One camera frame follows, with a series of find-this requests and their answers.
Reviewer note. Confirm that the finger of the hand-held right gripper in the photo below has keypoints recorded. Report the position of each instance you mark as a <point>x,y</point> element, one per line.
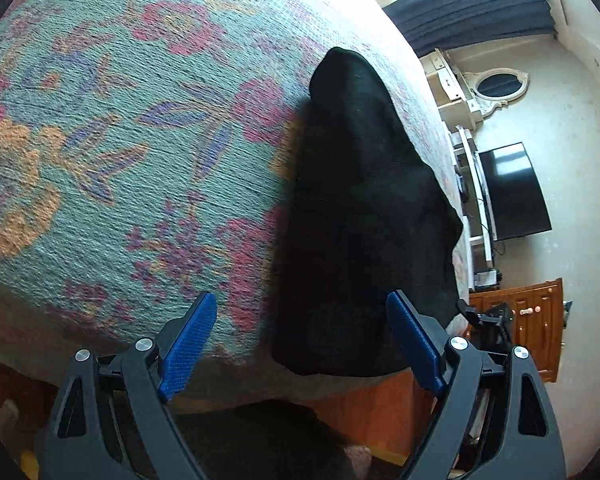
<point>469,310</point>

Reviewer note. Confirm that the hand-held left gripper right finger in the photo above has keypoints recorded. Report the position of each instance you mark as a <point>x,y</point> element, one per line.
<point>415,345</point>

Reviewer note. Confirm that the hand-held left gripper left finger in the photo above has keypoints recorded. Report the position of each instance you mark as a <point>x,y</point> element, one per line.
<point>187,347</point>

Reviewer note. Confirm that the black studded pants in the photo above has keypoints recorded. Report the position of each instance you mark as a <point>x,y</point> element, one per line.
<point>360,220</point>

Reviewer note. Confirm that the wooden cabinet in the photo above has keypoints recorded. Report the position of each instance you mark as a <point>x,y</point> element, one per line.
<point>525,325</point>

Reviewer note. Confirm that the small white box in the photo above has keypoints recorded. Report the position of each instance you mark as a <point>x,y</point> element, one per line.
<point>486,279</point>

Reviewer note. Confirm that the white television stand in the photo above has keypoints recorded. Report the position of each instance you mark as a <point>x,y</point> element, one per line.
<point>472,185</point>

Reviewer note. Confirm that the black television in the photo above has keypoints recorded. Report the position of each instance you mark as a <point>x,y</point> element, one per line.
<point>515,190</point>

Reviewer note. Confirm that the floral bed blanket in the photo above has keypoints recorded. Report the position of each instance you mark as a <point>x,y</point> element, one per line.
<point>130,160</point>

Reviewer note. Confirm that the white dressing table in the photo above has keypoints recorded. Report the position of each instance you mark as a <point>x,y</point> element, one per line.
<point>447,85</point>

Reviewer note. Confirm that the white oval vanity mirror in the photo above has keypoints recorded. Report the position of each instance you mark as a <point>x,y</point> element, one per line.
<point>497,85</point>

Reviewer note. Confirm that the blue curtain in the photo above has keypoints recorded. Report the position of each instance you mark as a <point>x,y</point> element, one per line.
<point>475,12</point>

